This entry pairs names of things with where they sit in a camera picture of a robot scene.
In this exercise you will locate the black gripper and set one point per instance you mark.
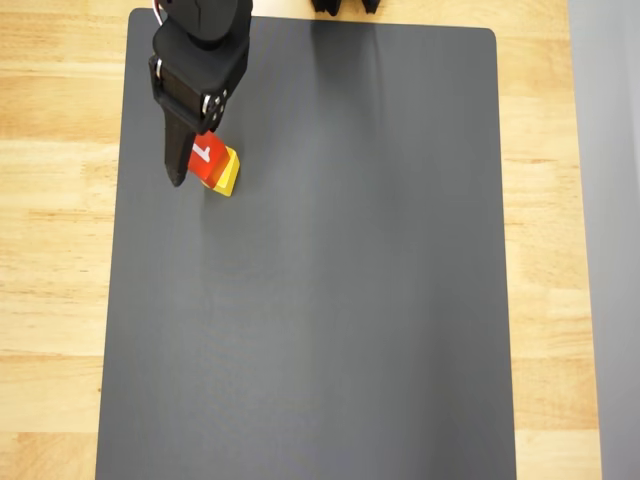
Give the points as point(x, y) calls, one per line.
point(187, 92)

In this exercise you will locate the red cube with white digit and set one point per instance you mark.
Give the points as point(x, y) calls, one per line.
point(212, 162)

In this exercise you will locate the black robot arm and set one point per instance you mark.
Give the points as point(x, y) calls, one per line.
point(210, 15)

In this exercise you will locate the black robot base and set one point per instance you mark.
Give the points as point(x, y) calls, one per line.
point(325, 6)

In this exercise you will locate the yellow cube with white digit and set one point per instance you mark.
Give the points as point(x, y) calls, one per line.
point(229, 175)

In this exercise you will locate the dark grey mat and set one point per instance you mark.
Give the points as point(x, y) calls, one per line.
point(325, 300)

